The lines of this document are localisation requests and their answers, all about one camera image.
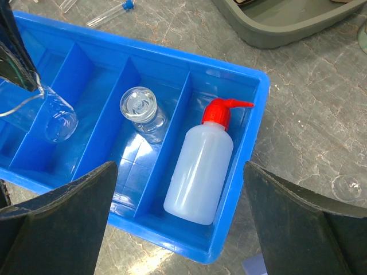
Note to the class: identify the clear glass beaker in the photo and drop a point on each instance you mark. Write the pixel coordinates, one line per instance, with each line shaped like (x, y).
(43, 112)

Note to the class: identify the white wash bottle red cap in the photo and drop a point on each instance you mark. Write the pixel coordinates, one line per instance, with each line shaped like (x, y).
(199, 175)

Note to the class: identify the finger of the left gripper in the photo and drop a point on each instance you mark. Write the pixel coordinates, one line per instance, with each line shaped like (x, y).
(16, 65)

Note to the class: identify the round glass flask white stopper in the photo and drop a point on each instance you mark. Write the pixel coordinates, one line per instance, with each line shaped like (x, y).
(347, 188)

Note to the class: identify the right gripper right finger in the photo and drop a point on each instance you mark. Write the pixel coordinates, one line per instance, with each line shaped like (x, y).
(302, 232)

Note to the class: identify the test tube blue cap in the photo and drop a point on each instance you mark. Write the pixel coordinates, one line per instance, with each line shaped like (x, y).
(110, 14)

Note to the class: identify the glass stoppered bottle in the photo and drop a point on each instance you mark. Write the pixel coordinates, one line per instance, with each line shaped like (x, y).
(140, 106)

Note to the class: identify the purple and blue organizer bins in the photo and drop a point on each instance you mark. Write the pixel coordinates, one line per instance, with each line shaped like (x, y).
(255, 265)

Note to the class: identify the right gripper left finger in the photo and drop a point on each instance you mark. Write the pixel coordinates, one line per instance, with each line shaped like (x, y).
(60, 231)

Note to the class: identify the beige patterned mug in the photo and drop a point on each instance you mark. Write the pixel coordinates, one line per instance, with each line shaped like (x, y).
(362, 37)

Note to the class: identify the grey plastic tray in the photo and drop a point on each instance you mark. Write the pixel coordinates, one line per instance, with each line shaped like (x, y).
(271, 24)

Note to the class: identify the blue divided plastic tray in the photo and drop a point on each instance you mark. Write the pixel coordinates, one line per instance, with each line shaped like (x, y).
(91, 70)

